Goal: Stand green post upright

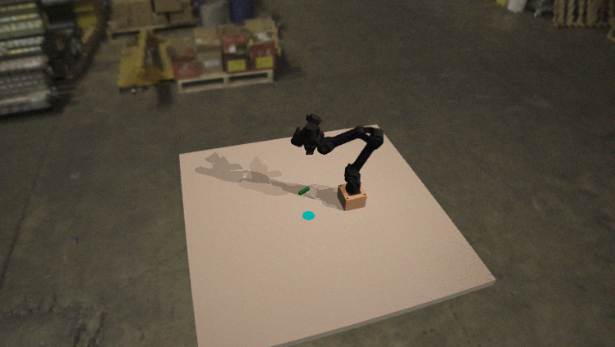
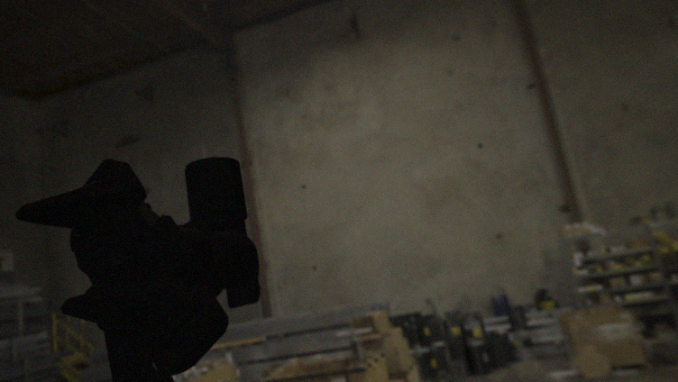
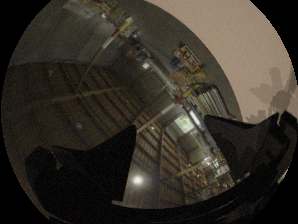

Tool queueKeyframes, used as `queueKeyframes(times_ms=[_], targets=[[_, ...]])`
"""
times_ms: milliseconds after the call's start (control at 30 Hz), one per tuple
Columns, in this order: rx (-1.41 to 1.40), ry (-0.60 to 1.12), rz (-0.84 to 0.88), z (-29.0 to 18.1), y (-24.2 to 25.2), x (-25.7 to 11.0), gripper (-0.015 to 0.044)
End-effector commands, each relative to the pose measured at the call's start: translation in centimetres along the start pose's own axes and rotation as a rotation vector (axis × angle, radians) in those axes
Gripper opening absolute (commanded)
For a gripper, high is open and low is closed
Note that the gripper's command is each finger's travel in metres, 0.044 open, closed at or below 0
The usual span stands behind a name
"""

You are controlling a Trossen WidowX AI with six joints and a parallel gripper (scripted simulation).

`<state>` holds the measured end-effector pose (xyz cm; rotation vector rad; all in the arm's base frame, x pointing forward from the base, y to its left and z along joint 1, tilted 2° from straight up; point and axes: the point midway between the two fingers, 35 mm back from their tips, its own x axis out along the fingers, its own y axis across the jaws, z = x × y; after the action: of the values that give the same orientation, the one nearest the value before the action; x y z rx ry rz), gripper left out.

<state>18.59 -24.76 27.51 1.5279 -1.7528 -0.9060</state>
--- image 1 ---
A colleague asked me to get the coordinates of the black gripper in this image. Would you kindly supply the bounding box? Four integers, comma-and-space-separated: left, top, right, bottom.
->
290, 114, 321, 147

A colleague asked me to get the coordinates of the cyan circle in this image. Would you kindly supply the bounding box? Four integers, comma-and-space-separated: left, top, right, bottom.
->
303, 211, 315, 220

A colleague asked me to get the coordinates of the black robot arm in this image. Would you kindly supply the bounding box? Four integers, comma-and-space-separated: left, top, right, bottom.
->
303, 123, 384, 196

